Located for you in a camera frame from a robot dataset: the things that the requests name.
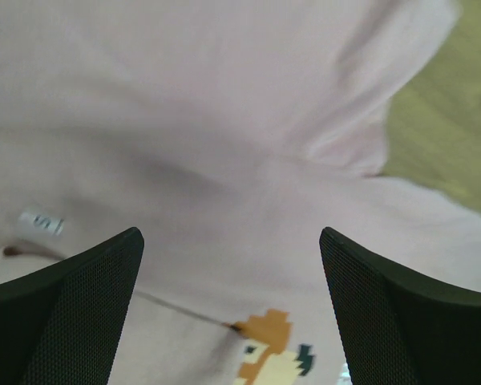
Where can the dusty pink t-shirt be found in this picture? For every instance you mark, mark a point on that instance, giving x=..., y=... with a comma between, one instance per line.
x=231, y=133

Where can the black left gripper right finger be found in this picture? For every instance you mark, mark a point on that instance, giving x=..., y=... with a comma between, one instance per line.
x=398, y=326

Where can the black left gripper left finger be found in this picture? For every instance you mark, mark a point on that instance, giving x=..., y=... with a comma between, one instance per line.
x=62, y=324

